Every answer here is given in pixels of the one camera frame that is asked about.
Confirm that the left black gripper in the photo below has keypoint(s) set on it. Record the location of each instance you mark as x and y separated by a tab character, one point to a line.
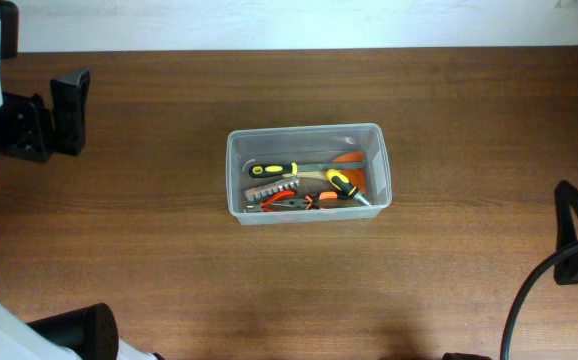
31	128

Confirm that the file with yellow-black handle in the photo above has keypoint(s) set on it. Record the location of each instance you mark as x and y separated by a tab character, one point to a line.
262	170

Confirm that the orange black needle-nose pliers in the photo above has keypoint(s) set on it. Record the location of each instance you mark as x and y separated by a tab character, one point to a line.
310	202

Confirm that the orange scraper wooden handle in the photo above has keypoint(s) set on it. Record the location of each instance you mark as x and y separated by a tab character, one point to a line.
356	176

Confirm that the small red-handled pliers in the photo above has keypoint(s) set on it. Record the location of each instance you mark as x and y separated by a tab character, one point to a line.
265	206

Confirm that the orange socket bit holder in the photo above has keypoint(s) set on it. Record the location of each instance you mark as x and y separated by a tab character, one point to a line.
264	192

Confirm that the stubby yellow-black screwdriver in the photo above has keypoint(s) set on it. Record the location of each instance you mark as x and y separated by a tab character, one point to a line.
344	185

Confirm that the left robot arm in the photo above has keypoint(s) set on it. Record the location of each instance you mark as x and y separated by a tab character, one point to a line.
86	333

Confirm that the clear plastic container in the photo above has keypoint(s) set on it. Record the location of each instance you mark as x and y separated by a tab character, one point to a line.
307	145

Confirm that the dark object at edge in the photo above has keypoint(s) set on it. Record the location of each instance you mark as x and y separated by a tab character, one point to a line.
463	356

